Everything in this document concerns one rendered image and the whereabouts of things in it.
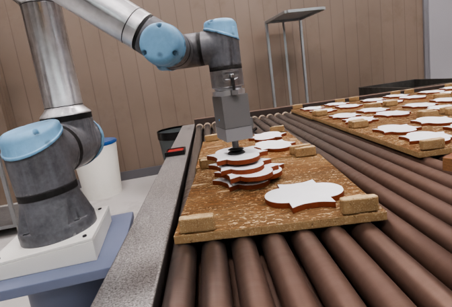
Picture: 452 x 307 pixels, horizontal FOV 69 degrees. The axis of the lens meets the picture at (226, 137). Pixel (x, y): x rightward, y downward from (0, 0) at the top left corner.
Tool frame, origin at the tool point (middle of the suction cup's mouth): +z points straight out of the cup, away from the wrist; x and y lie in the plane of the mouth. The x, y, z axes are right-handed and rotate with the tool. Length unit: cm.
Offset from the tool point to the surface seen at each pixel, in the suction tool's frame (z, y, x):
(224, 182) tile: 4.4, -4.0, 4.8
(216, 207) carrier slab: 5.4, -14.5, 9.9
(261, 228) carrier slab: 5.8, -26.5, 5.4
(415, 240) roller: 7.2, -38.9, -13.0
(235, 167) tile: 0.8, -6.3, 2.7
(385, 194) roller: 7.2, -23.5, -21.7
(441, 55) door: -11, 331, -451
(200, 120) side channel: 5, 130, -19
